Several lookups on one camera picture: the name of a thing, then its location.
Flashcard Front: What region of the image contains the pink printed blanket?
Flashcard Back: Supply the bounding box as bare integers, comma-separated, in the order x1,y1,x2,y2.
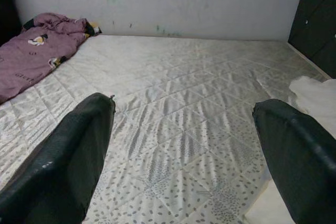
0,12,102,105

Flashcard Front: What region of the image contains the black tufted headboard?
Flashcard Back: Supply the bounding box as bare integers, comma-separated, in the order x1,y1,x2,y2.
288,0,336,79

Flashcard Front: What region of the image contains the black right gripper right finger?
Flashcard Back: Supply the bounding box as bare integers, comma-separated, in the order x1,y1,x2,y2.
251,99,336,224

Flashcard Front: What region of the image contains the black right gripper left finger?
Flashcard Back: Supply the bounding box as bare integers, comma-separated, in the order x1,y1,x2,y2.
0,92,117,224

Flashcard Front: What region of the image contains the white pillow with green tree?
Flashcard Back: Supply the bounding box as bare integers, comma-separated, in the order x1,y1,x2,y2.
240,76,336,224

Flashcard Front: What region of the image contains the white quilted mattress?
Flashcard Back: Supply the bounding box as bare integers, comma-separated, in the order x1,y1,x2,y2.
0,34,336,224

